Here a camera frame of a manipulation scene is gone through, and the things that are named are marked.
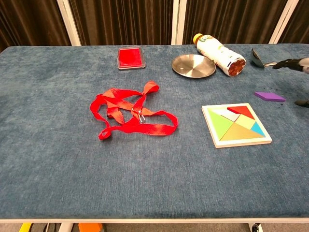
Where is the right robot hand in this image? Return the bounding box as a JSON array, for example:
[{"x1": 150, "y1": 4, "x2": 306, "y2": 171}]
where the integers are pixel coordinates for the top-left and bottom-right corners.
[{"x1": 272, "y1": 57, "x2": 309, "y2": 108}]

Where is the purple parallelogram puzzle piece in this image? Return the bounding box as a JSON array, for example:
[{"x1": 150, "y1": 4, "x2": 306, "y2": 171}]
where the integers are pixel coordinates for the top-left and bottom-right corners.
[{"x1": 253, "y1": 91, "x2": 286, "y2": 102}]

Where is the red triangle tangram piece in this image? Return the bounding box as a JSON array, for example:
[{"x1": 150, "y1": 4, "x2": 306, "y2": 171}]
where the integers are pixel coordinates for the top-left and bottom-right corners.
[{"x1": 226, "y1": 105, "x2": 255, "y2": 120}]

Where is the cyan triangle tangram piece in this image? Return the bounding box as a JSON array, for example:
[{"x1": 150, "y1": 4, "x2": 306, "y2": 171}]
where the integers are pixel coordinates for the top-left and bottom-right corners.
[{"x1": 250, "y1": 120, "x2": 264, "y2": 135}]

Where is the yellow square tangram piece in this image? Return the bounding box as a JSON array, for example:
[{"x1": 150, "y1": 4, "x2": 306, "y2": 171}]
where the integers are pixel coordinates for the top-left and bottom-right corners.
[{"x1": 233, "y1": 114, "x2": 256, "y2": 131}]

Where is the pink wooden tangram triangle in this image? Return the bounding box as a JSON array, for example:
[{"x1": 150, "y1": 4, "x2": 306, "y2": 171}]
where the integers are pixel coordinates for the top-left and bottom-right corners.
[{"x1": 221, "y1": 112, "x2": 241, "y2": 122}]

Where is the red wooden tangram triangle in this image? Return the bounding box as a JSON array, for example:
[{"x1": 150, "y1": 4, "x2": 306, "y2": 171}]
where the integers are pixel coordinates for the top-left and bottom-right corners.
[{"x1": 219, "y1": 122, "x2": 267, "y2": 142}]

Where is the green triangle tangram piece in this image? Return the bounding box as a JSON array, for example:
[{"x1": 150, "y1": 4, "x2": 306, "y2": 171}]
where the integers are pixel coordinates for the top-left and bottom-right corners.
[{"x1": 207, "y1": 108, "x2": 235, "y2": 141}]

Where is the white wooden tangram tray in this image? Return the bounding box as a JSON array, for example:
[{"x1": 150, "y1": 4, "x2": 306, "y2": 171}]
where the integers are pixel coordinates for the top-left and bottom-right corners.
[{"x1": 201, "y1": 103, "x2": 273, "y2": 149}]

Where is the metal ladle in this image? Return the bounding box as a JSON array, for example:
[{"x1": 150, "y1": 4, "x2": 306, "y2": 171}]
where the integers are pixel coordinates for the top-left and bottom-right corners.
[{"x1": 250, "y1": 48, "x2": 279, "y2": 69}]

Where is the dark brown curtain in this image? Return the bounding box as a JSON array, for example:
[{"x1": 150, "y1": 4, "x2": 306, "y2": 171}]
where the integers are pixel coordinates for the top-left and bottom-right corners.
[
  {"x1": 183, "y1": 0, "x2": 289, "y2": 45},
  {"x1": 68, "y1": 0, "x2": 175, "y2": 46},
  {"x1": 279, "y1": 0, "x2": 309, "y2": 44},
  {"x1": 0, "y1": 0, "x2": 72, "y2": 53}
]

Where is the white labelled drink bottle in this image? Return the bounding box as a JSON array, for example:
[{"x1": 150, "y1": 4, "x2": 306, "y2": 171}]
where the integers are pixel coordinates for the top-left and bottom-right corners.
[{"x1": 192, "y1": 33, "x2": 247, "y2": 77}]

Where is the round steel plate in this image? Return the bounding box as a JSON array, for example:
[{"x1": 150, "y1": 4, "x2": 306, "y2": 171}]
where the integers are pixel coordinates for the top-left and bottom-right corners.
[{"x1": 171, "y1": 54, "x2": 216, "y2": 79}]

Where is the red ink pad box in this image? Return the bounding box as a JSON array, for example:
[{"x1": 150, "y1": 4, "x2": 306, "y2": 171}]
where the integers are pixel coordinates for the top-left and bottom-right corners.
[{"x1": 117, "y1": 46, "x2": 147, "y2": 71}]

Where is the blue table cloth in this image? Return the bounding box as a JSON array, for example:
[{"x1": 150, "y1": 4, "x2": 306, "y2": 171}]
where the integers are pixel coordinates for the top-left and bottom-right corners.
[{"x1": 0, "y1": 43, "x2": 309, "y2": 220}]

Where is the orange object under table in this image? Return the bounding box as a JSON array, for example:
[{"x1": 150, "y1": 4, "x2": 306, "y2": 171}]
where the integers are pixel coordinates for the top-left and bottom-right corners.
[{"x1": 78, "y1": 222, "x2": 103, "y2": 232}]

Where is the white table leg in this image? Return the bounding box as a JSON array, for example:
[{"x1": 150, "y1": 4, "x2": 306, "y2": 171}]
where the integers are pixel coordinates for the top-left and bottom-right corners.
[{"x1": 58, "y1": 222, "x2": 73, "y2": 232}]

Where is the white partition post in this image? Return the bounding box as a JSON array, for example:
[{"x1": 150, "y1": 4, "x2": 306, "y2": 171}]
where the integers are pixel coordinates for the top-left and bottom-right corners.
[
  {"x1": 56, "y1": 0, "x2": 82, "y2": 46},
  {"x1": 268, "y1": 0, "x2": 303, "y2": 44},
  {"x1": 170, "y1": 0, "x2": 187, "y2": 45}
]

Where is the metal strap clip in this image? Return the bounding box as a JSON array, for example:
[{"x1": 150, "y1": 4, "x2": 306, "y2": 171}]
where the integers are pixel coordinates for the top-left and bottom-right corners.
[{"x1": 131, "y1": 108, "x2": 146, "y2": 123}]

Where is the red fabric strap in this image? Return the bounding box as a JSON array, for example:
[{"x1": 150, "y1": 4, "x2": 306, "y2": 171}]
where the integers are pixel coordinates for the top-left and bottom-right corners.
[{"x1": 90, "y1": 80, "x2": 179, "y2": 141}]

